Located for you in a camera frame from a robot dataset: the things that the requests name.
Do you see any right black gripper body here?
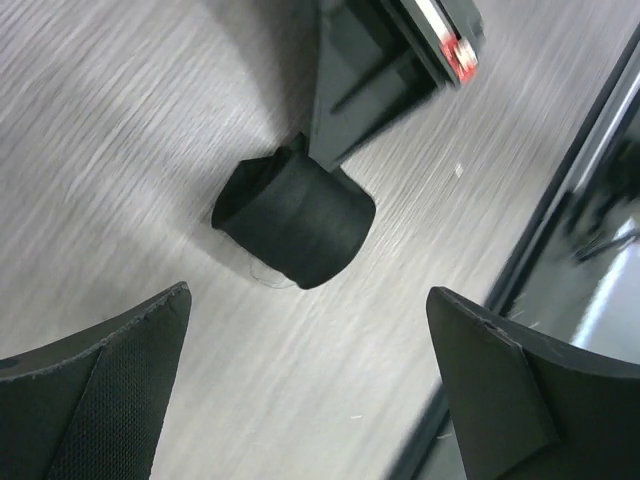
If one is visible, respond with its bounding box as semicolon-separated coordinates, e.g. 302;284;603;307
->
381;0;485;88

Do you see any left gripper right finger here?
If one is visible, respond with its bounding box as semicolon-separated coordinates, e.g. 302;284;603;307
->
426;287;639;479

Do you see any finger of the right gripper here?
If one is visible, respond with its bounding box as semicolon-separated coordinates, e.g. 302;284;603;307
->
308;1;443;170

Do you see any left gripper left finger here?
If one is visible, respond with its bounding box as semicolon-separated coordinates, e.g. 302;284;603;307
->
1;282;192;479

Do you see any black tie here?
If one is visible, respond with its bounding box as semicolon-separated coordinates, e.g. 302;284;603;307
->
211;134;376;290

